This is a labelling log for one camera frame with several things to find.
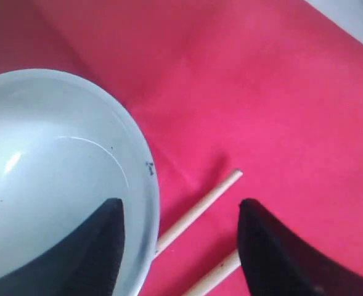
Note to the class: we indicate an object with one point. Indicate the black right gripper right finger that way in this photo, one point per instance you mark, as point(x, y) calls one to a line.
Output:
point(275, 261)

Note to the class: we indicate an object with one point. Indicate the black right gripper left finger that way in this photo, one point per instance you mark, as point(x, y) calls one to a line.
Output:
point(86, 262)

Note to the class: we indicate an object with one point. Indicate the white ceramic bowl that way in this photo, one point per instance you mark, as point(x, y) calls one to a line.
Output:
point(66, 147)

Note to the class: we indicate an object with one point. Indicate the right wooden chopstick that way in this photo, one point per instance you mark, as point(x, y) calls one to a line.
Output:
point(215, 276)

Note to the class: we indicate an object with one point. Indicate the wooden chopstick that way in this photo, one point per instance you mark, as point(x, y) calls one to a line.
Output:
point(168, 237)
point(215, 276)

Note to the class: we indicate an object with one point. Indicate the left wooden chopstick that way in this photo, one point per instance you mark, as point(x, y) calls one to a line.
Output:
point(168, 237)

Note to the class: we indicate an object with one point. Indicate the red scalloped table mat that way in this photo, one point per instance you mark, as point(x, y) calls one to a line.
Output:
point(273, 88)

